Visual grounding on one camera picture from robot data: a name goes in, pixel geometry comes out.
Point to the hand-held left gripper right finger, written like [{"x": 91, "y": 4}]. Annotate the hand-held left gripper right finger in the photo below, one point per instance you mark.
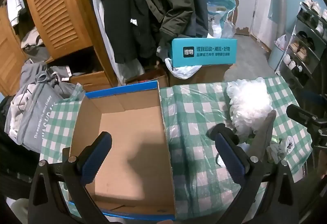
[{"x": 230, "y": 155}]

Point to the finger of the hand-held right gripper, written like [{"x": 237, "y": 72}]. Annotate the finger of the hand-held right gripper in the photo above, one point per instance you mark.
[{"x": 299, "y": 113}]

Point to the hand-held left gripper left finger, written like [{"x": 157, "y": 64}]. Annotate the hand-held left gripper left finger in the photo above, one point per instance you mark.
[{"x": 98, "y": 155}]

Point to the grey sock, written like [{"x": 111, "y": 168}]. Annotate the grey sock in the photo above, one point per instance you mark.
[{"x": 265, "y": 132}]

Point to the cardboard box blue rim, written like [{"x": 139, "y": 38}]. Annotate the cardboard box blue rim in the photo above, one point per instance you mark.
[{"x": 132, "y": 137}]

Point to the white sock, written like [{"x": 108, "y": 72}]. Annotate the white sock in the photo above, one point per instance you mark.
[{"x": 281, "y": 147}]

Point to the white plastic bundle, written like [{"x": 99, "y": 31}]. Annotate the white plastic bundle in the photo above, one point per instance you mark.
[{"x": 249, "y": 104}]

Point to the green checked tablecloth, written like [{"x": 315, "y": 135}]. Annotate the green checked tablecloth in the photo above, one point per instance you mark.
[{"x": 199, "y": 116}]

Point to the metal shoe rack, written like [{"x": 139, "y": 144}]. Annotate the metal shoe rack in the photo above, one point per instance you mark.
[{"x": 306, "y": 60}]

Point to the light blue bin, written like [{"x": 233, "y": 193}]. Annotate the light blue bin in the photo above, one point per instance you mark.
[{"x": 276, "y": 58}]

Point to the group of assorted shoes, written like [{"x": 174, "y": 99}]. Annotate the group of assorted shoes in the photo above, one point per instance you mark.
[{"x": 302, "y": 51}]

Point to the white bin liner bag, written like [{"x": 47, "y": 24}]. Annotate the white bin liner bag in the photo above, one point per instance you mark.
[{"x": 281, "y": 41}]

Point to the grey tote bag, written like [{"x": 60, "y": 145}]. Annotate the grey tote bag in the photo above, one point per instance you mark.
[{"x": 33, "y": 116}]

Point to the white plastic bag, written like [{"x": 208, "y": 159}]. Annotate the white plastic bag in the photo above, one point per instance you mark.
[{"x": 182, "y": 70}]

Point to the grey hoodie pile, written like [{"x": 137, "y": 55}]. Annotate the grey hoodie pile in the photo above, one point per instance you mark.
[{"x": 33, "y": 70}]

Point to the teal shoe box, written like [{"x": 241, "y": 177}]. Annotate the teal shoe box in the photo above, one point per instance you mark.
[{"x": 204, "y": 51}]

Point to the blue and white plastic sack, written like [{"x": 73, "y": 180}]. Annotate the blue and white plastic sack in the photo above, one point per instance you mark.
[{"x": 219, "y": 12}]

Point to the wooden wardrobe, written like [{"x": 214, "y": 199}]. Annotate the wooden wardrobe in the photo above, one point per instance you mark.
[{"x": 10, "y": 60}]

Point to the folded grey clothes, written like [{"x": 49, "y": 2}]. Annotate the folded grey clothes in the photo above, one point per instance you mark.
[{"x": 32, "y": 40}]

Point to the black hanging coat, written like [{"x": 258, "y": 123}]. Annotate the black hanging coat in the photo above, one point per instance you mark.
[{"x": 122, "y": 9}]

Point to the wooden louvered wardrobe door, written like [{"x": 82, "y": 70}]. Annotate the wooden louvered wardrobe door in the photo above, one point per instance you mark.
[{"x": 56, "y": 7}]

